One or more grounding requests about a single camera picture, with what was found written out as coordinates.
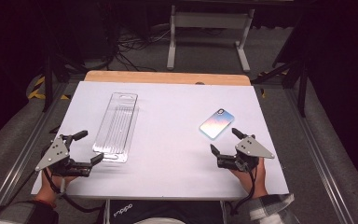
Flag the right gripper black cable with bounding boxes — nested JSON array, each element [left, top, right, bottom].
[[228, 166, 259, 217]]

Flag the white metal stand frame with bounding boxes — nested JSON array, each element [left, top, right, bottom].
[[166, 5, 256, 74]]

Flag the white table cover board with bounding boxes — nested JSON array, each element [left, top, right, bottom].
[[31, 80, 291, 201]]

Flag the person's left hand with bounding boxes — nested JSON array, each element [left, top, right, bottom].
[[35, 169, 79, 203]]

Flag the metal floor rail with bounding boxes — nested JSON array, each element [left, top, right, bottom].
[[283, 88, 355, 224], [0, 81, 76, 210]]

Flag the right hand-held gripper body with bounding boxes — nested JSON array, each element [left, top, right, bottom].
[[216, 133, 276, 174]]

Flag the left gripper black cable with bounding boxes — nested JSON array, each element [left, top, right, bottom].
[[42, 167, 103, 215]]

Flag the person's right hand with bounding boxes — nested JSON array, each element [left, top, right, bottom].
[[228, 157, 269, 200]]

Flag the black angled floor stand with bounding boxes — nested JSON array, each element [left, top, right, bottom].
[[251, 18, 311, 119]]

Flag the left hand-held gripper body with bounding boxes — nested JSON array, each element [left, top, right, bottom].
[[34, 133, 93, 178]]

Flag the clear plastic packaging tray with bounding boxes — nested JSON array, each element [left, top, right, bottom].
[[91, 91, 140, 164]]

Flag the black tripod stand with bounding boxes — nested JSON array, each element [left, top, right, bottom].
[[27, 52, 88, 114]]

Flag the iridescent phone case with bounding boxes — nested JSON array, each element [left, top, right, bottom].
[[199, 107, 236, 140]]

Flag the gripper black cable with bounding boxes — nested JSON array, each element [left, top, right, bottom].
[[42, 167, 103, 215], [228, 166, 259, 217]]

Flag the black floor cables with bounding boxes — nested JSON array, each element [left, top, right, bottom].
[[105, 27, 172, 73]]

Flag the wooden table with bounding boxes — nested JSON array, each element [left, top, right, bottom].
[[83, 70, 252, 87]]

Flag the person's black printed clothing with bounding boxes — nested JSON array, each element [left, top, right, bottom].
[[107, 199, 224, 224]]

